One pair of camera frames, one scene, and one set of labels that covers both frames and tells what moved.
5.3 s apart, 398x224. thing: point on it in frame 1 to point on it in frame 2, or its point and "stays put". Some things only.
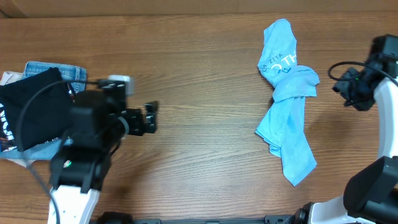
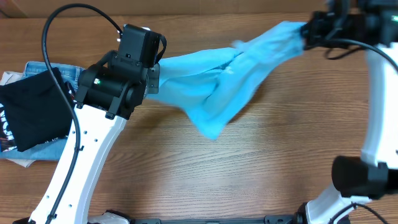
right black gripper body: [356, 89] to [342, 26]
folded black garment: [39, 107] stays put
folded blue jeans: [75, 77] stays put
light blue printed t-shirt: [282, 123] to [216, 86]
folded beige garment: [8, 78] stays put
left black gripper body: [136, 125] to [153, 79]
